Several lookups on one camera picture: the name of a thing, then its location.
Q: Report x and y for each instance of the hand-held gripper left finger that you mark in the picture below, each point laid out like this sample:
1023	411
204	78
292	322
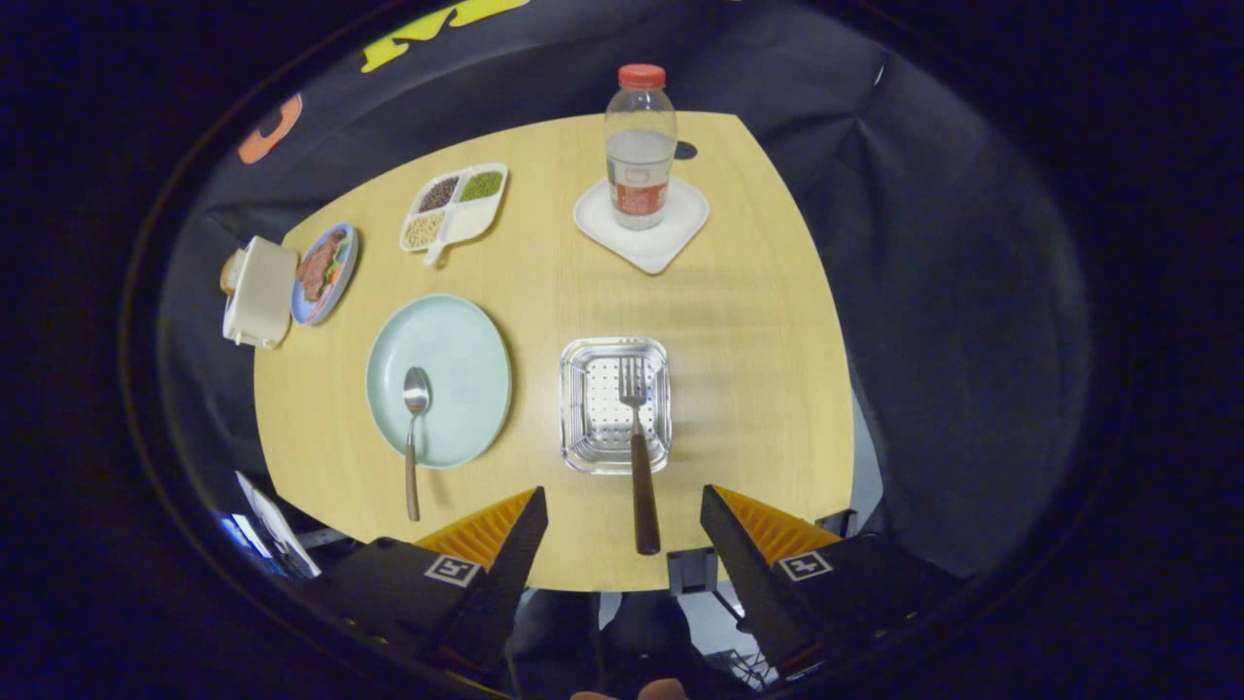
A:
515	564

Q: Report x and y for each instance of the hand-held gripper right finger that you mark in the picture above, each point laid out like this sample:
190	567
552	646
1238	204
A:
734	564

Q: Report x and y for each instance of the square metal perforated basket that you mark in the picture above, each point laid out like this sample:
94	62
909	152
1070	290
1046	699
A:
593	408

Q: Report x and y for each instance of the pale green round plate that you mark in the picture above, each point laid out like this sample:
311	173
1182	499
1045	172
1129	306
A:
466	369

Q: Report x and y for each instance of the blue lit screen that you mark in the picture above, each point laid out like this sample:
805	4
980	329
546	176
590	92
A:
243	544

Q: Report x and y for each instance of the white square coaster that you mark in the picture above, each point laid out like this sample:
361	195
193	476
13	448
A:
651	248

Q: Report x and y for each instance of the small blue plate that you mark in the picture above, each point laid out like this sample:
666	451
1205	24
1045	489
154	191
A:
345	282

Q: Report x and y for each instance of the white divided grain dish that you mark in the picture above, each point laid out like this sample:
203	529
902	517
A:
466	222

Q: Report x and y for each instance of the sandwich food with greens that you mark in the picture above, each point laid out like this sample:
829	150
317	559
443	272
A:
316	267

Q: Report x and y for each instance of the black backdrop cloth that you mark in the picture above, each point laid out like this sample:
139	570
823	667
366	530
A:
923	243

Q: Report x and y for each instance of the cream white toaster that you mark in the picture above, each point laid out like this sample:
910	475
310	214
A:
260	292

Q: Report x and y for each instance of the bread slice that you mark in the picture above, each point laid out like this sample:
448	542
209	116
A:
229	274

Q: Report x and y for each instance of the clear red-capped water bottle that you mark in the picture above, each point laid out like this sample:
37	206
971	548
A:
639	165

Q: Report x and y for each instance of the black round table grommet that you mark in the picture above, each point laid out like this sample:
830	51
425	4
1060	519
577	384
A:
685	150

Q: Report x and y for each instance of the black table bracket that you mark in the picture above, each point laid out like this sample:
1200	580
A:
692	571
836	522

